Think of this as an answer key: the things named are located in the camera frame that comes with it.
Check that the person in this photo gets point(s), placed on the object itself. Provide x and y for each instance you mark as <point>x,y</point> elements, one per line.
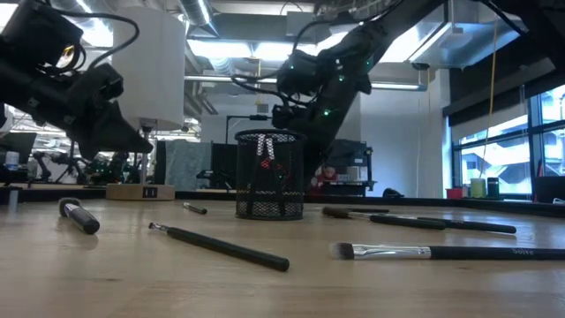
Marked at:
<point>326,176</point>

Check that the black rounded chair back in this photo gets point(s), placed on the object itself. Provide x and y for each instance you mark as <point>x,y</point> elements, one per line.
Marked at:
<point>393,193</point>

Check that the fluffy brown-head makeup brush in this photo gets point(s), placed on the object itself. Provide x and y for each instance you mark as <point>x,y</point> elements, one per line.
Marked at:
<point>84,218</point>

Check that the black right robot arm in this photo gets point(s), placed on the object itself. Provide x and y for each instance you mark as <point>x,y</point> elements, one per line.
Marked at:
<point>388,26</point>

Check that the slim silver-ferrule makeup brush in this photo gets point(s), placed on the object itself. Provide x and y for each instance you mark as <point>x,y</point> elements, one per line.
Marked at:
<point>196,209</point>

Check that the white shade table lamp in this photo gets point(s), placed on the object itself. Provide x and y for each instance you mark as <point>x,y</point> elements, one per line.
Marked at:
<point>148,66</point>

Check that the black machine frame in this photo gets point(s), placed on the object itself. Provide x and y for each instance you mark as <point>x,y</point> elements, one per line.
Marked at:
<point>353,154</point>

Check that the grey metal post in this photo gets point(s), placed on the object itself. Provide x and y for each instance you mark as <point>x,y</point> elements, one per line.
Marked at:
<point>13,201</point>

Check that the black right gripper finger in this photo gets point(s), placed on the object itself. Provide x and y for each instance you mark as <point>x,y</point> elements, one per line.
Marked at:
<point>329,148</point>
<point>312,146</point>

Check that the black partition panel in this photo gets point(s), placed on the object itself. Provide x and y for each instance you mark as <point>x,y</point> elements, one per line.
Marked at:
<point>223,163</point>

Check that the black makeup brush silver ferrule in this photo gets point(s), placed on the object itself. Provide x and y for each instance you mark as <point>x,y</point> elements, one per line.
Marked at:
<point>476,226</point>

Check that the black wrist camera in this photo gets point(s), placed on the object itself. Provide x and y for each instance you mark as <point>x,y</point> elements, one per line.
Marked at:
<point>35,31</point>
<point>300,73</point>

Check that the dark computer monitor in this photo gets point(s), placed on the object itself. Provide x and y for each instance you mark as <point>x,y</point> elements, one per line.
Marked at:
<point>549,190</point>
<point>17,146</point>

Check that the red container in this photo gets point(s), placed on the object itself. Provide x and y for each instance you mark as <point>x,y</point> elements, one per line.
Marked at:
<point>454,193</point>

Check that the makeup brush Solve print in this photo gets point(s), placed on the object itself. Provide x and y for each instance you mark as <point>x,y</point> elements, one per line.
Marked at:
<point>485,253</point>

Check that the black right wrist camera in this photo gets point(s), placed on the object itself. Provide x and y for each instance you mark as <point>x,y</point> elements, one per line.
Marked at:
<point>300,73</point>

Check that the black table edge rail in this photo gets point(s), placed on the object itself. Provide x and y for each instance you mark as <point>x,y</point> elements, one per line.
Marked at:
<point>529,207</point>

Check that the grey-green partition cloth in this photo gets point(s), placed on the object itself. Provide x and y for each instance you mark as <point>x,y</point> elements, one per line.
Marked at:
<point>187,165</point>

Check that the black background robot equipment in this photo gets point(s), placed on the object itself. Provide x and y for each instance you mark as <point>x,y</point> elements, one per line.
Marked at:
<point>110,170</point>

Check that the long ceiling light tube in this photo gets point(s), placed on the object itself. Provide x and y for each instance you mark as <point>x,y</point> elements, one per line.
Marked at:
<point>397,86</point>

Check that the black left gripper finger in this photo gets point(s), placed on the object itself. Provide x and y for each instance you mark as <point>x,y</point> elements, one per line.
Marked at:
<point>106,146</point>
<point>117,123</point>

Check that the long thin black makeup brush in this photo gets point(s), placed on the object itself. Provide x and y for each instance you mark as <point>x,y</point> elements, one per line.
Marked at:
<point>220,247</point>

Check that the white cup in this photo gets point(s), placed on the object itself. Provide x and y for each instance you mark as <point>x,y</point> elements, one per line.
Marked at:
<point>12,161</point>

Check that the purple-brown head makeup brush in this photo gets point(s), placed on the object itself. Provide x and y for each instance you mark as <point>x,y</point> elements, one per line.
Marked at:
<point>406,222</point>

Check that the black mesh pencil cup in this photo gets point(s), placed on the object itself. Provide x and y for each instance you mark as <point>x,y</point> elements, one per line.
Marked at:
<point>287,207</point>

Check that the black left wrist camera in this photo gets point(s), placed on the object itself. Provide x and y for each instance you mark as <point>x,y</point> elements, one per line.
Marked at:
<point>35,31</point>

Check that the green cup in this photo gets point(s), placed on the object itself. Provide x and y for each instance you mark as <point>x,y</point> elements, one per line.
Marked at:
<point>477,189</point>

